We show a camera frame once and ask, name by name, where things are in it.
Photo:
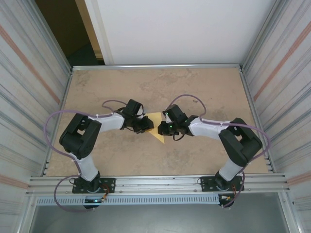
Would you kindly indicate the yellow paper sheet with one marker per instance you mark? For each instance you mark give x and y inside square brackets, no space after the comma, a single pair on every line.
[157,116]

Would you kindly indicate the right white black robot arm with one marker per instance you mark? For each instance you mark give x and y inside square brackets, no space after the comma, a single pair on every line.
[240,143]

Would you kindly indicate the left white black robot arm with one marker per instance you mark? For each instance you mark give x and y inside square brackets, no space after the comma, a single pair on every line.
[80,136]

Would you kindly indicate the grey metal sheet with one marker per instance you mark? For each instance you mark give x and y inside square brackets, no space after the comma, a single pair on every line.
[155,221]

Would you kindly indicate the translucent corrugated side panel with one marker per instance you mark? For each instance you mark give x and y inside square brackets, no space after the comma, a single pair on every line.
[286,85]
[24,85]

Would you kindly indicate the thin aluminium table rail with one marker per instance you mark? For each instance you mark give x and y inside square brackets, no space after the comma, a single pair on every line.
[155,67]

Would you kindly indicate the wide aluminium mounting rail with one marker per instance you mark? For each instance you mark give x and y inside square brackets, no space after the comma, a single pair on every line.
[158,188]

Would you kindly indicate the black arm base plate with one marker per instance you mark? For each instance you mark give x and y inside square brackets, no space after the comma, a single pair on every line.
[206,183]
[109,185]

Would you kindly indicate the aluminium table side rail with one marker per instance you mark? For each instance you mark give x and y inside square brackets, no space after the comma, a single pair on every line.
[64,97]
[250,97]

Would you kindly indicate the cream door frame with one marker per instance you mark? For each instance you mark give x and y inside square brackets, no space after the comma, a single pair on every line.
[88,24]

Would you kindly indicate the aluminium corner post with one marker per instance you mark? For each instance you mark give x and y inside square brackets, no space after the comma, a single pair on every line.
[262,36]
[49,36]

